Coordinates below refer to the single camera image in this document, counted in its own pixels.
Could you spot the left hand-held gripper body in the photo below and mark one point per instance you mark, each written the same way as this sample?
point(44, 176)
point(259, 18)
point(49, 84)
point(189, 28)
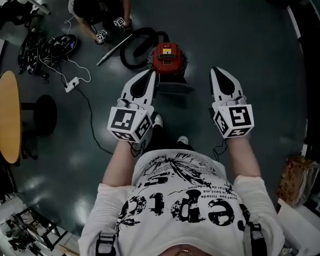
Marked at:
point(128, 121)

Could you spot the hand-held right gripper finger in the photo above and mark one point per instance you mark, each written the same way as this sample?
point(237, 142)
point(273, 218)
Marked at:
point(236, 89)
point(214, 89)

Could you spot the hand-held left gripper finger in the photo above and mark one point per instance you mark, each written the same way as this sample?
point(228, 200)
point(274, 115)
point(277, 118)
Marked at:
point(129, 89)
point(151, 95)

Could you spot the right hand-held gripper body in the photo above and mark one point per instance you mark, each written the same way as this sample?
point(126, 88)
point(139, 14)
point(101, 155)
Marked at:
point(237, 119)

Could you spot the person's right forearm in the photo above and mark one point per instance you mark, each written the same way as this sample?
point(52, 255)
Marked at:
point(242, 159)

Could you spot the person's left forearm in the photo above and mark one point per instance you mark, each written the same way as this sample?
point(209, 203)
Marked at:
point(117, 164)

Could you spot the person's white left shoe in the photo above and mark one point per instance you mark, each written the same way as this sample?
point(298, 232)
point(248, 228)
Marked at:
point(158, 120)

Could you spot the person's white shoe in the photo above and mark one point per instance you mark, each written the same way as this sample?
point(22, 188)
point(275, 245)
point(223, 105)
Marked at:
point(158, 120)
point(183, 139)

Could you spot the red vacuum cleaner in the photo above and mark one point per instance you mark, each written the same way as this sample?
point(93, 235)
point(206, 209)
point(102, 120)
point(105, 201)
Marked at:
point(166, 60)

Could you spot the black trousers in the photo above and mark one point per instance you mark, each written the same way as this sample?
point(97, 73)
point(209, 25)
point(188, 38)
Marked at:
point(165, 140)

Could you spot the metal vacuum wand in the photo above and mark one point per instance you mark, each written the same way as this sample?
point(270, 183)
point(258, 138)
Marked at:
point(114, 49)

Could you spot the person's white right shoe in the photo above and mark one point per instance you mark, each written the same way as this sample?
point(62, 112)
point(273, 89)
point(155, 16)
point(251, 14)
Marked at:
point(183, 139)

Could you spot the white power strip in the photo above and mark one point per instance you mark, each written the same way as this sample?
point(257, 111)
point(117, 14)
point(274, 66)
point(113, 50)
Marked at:
point(72, 84)

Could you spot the black round device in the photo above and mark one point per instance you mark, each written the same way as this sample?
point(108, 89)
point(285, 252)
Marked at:
point(60, 44)

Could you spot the printed cardboard box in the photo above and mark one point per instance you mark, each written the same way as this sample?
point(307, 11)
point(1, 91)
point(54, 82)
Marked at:
point(296, 180)

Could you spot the white printed shirt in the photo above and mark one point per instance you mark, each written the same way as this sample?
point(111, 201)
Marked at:
point(181, 209)

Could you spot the black chair base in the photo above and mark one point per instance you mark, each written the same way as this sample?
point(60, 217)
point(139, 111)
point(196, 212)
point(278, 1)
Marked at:
point(29, 151)

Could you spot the round wooden table black base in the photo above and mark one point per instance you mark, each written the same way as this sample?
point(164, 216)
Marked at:
point(6, 116)

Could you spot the white box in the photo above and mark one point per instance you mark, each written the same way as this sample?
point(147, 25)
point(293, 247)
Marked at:
point(304, 223)

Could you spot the black metal frame rack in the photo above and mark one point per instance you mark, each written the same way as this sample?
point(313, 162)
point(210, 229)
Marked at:
point(42, 228)

